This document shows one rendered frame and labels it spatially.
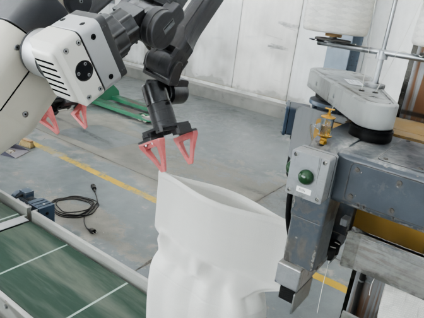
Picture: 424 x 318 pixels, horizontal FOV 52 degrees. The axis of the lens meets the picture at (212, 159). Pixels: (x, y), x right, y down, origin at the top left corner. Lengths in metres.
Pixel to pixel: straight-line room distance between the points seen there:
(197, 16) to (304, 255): 0.57
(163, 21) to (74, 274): 1.41
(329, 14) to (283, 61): 5.56
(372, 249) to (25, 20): 0.86
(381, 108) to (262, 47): 5.95
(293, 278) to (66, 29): 0.65
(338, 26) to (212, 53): 6.28
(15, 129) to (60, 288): 1.16
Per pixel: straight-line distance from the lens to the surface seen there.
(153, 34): 0.86
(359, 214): 1.19
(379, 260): 1.07
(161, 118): 0.98
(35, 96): 0.92
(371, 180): 0.84
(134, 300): 1.90
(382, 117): 0.94
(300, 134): 1.30
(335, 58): 5.86
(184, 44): 0.99
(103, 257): 2.10
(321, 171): 0.81
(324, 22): 1.12
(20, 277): 2.06
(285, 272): 0.97
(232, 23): 7.12
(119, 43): 0.81
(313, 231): 0.91
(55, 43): 0.75
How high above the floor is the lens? 1.57
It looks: 20 degrees down
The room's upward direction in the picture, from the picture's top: 7 degrees clockwise
